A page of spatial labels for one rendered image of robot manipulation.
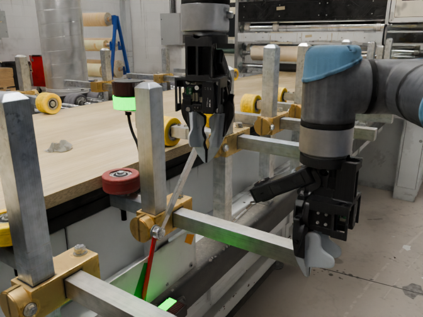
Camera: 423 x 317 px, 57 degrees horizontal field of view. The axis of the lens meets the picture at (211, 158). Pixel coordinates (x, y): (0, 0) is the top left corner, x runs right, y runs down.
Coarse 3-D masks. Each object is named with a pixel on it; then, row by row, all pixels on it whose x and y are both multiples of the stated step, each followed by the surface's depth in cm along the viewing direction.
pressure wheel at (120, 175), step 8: (120, 168) 87; (128, 168) 87; (104, 176) 82; (112, 176) 82; (120, 176) 83; (128, 176) 82; (136, 176) 82; (104, 184) 81; (112, 184) 80; (120, 184) 80; (128, 184) 81; (136, 184) 82; (112, 192) 81; (120, 192) 80; (128, 192) 81
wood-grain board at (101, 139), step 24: (168, 96) 193; (240, 96) 193; (48, 120) 138; (72, 120) 138; (96, 120) 138; (120, 120) 138; (48, 144) 108; (72, 144) 108; (96, 144) 108; (120, 144) 108; (48, 168) 89; (72, 168) 89; (96, 168) 89; (0, 192) 75; (48, 192) 75; (72, 192) 78
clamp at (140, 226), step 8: (168, 200) 79; (184, 200) 79; (176, 208) 76; (144, 216) 72; (152, 216) 72; (160, 216) 72; (136, 224) 72; (144, 224) 70; (152, 224) 71; (168, 224) 75; (136, 232) 72; (144, 232) 71; (168, 232) 75; (144, 240) 72
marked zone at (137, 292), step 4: (144, 264) 71; (144, 268) 71; (144, 272) 71; (140, 276) 70; (144, 276) 71; (140, 280) 71; (144, 280) 71; (140, 284) 71; (136, 288) 70; (140, 288) 71; (136, 292) 70; (140, 292) 71; (136, 296) 70; (140, 296) 71; (144, 300) 72
